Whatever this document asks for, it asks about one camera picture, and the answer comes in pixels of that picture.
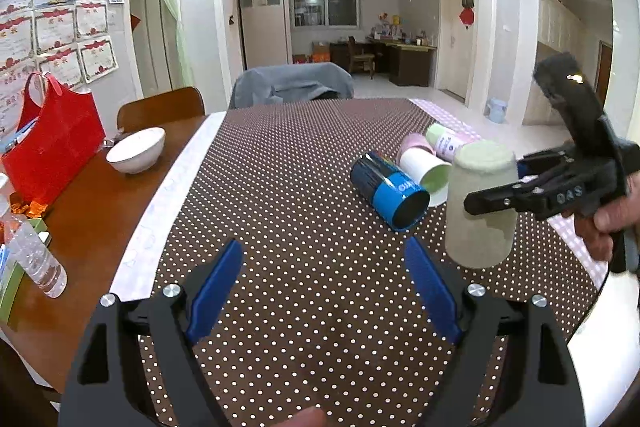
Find white refrigerator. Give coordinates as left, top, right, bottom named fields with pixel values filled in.
left=239, top=0, right=292, bottom=70

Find white cup green inside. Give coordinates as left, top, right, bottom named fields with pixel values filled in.
left=398, top=148, right=453, bottom=208

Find brown polka dot tablecloth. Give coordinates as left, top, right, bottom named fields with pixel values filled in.
left=110, top=97, right=601, bottom=427

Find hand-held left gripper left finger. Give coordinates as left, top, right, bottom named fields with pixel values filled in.
left=59, top=238, right=246, bottom=427

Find white tall cabinet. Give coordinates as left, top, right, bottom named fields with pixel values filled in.
left=520, top=0, right=613, bottom=128

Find frosted pale green cup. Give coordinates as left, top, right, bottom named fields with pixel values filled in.
left=444, top=141, right=521, bottom=269

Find brown wooden chair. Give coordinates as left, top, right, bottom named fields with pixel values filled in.
left=116, top=87, right=206, bottom=131

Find dark wooden desk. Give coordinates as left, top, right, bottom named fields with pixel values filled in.
left=367, top=36, right=437, bottom=86

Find white ceramic bowl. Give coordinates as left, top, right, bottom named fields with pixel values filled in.
left=106, top=127, right=166, bottom=174

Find white patterned table cloth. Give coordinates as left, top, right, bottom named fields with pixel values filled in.
left=110, top=111, right=228, bottom=303

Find chair with grey cover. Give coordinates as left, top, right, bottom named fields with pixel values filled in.
left=229, top=62, right=355, bottom=110

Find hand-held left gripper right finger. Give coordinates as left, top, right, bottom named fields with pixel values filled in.
left=404, top=236, right=586, bottom=427

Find orange wrappers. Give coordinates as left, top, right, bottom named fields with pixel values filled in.
left=11, top=198, right=49, bottom=219

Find clear plastic water bottle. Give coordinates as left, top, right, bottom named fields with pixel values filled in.
left=0, top=212, right=67, bottom=299

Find person's left hand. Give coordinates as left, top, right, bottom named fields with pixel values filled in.
left=280, top=406, right=328, bottom=427

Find wooden desk chair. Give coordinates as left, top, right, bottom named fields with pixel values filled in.
left=347, top=36, right=376, bottom=78

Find person's right hand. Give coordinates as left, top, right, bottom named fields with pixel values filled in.
left=574, top=171, right=640, bottom=263

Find wall of award certificates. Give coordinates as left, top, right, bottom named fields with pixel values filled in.
left=0, top=0, right=121, bottom=142

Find white door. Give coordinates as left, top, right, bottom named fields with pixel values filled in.
left=440, top=0, right=476, bottom=100

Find plain pink cup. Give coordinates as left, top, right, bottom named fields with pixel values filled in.
left=396, top=133, right=435, bottom=162

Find green box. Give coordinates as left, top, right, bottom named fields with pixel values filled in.
left=0, top=252, right=27, bottom=325

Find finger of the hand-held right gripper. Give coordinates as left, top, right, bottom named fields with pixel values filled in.
left=516, top=146, right=576, bottom=182
left=464, top=177, right=548, bottom=217

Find red bag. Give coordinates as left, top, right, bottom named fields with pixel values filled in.
left=1, top=72, right=107, bottom=205

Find light green cup with label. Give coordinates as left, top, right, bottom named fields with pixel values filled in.
left=425, top=122, right=483, bottom=162

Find blue cup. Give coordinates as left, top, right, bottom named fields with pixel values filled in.
left=350, top=151, right=431, bottom=233

